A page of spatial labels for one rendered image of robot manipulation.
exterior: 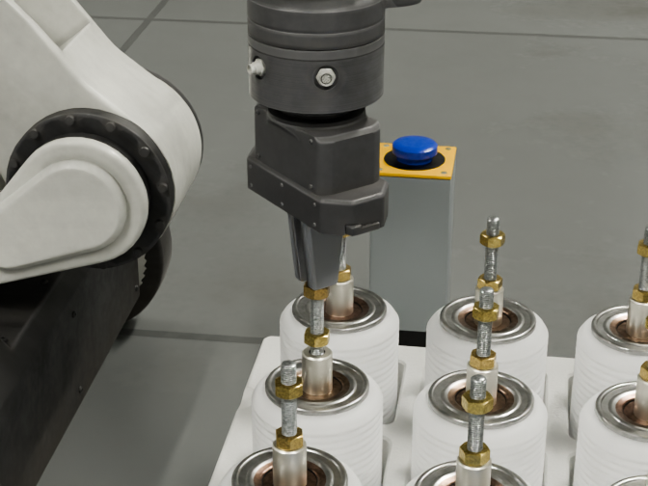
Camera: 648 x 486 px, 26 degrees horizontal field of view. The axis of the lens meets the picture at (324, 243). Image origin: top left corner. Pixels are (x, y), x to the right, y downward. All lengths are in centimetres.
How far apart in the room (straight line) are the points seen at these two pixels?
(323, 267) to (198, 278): 78
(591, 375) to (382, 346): 16
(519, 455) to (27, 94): 50
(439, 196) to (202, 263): 60
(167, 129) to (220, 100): 111
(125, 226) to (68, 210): 5
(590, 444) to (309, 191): 27
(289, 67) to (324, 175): 7
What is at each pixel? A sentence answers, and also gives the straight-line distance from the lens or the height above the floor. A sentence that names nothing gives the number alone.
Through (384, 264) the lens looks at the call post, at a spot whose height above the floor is 23.
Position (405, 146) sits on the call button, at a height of 33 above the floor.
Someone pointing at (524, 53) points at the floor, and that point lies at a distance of 257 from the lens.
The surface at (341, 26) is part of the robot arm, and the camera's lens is 87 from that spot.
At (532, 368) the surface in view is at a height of 23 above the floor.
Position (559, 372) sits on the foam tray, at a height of 18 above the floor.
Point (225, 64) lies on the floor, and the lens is 249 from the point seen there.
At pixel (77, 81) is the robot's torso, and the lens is 117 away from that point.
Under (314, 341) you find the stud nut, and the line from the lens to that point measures 99.
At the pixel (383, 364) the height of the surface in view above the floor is 22.
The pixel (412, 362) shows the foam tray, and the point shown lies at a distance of 119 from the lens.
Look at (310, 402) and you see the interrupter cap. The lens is 100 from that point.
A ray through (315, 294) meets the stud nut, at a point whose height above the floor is 33.
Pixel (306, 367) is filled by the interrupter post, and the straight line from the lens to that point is 100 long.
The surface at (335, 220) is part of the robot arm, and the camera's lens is 90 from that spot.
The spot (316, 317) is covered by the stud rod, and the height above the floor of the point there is 31.
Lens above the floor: 79
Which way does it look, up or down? 26 degrees down
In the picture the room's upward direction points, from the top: straight up
